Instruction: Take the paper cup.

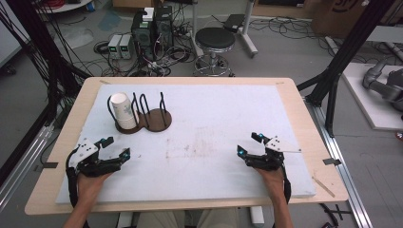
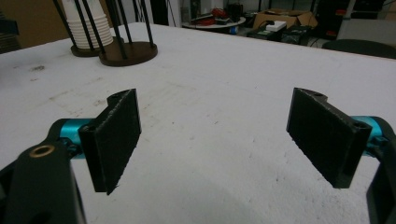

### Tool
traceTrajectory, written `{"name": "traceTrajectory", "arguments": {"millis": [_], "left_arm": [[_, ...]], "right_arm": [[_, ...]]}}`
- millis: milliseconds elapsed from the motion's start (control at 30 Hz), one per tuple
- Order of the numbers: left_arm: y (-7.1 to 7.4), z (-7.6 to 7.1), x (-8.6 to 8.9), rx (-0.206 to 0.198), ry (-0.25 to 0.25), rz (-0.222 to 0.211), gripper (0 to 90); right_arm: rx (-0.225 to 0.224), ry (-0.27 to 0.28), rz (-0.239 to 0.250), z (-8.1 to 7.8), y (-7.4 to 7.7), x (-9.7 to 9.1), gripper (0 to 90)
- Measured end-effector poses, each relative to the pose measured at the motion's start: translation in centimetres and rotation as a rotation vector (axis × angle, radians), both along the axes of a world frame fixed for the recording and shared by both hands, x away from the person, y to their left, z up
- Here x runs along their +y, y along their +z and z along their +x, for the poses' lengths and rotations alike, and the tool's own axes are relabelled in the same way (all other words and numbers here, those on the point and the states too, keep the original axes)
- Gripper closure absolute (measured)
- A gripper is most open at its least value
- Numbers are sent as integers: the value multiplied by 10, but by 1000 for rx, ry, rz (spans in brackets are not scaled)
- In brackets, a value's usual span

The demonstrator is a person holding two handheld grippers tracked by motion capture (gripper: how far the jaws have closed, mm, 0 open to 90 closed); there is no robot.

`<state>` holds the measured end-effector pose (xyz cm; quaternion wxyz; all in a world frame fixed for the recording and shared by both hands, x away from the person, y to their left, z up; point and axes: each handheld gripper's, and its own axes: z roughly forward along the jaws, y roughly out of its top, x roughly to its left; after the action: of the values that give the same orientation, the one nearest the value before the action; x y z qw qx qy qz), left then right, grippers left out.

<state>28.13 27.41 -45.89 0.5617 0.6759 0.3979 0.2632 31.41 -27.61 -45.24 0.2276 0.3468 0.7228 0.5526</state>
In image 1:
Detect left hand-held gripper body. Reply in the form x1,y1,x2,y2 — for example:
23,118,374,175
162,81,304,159
67,137,124,179

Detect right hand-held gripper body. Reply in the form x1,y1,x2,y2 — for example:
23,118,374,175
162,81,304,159
245,135,302,172

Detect wooden cup holder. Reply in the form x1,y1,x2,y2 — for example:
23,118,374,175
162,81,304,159
106,91,173,135

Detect person's right hand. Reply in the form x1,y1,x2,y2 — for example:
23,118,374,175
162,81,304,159
256,166,286,204

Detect person's left hand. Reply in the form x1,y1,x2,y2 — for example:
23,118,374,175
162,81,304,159
76,171,112,207

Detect black tape piece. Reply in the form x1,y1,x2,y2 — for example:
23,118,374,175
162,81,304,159
322,157,343,166
33,161,60,173

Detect light wooden table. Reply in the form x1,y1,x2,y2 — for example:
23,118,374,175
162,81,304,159
24,76,350,217

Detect white foam mat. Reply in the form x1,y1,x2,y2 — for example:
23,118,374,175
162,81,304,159
55,83,317,205

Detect white table leg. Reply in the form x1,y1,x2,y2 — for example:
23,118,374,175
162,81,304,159
116,211,135,228
249,205,266,228

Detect thin wooden stick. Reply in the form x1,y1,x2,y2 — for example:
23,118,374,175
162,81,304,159
311,176,336,199

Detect person's right leg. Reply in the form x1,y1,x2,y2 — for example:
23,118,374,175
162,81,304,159
196,206,242,228

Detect person's leg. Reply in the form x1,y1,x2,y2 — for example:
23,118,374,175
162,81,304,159
136,210,186,228
196,206,242,228

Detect person's left leg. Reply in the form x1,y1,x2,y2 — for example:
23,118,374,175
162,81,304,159
136,210,186,228

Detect grey bench power supply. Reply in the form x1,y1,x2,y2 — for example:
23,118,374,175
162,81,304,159
120,33,134,61
107,34,124,60

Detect black round stool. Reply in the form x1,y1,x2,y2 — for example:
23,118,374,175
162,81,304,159
193,27,238,77

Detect black computer tower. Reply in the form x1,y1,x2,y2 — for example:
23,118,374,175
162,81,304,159
154,5,175,49
130,10,157,62

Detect white board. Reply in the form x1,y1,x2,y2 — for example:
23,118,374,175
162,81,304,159
341,62,403,132

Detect black flat device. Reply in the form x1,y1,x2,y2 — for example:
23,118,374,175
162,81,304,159
222,13,247,33

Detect white box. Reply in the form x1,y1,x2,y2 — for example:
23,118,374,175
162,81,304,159
142,7,156,23

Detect white round table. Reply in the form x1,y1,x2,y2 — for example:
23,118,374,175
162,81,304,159
35,0,93,14

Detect brown cardboard box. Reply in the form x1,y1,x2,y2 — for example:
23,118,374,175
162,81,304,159
311,0,395,40

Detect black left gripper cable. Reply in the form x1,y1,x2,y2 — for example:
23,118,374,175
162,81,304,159
65,145,81,210

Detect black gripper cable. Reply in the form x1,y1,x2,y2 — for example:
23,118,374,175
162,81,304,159
65,145,81,210
281,165,293,204

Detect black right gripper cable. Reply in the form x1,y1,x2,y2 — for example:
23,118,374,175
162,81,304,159
281,165,293,204

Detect aluminium rail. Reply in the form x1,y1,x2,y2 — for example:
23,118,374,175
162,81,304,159
304,97,374,228
0,124,55,212

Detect tangle of floor cables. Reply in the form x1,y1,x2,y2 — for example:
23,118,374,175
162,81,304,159
92,18,198,78

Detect black metal frame post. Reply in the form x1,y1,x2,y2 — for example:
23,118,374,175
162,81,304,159
0,0,84,188
297,0,396,138

